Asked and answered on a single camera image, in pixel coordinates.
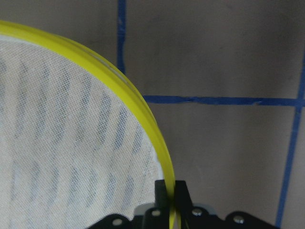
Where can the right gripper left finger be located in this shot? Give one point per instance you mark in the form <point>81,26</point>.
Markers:
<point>162,207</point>

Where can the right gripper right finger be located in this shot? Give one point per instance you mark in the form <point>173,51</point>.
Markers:
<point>183,204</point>

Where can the yellow steamer layer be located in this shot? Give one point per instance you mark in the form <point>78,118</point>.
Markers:
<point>77,140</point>

